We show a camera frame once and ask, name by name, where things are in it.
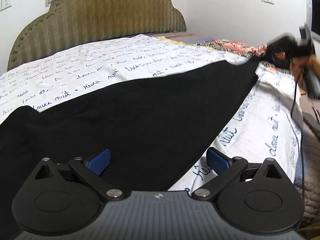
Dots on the olive upholstered headboard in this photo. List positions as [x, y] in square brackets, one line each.
[69, 23]

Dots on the floral patterned blanket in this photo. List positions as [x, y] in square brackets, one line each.
[237, 46]

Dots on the white wall socket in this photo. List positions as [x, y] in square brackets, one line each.
[5, 4]

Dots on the black pants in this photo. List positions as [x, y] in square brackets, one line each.
[155, 129]

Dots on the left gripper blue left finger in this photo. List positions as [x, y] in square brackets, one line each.
[88, 171]

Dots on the person's right hand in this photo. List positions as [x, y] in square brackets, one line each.
[297, 65]

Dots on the white script-print bedsheet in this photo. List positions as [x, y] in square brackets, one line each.
[267, 124]

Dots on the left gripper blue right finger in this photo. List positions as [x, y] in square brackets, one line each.
[227, 170]

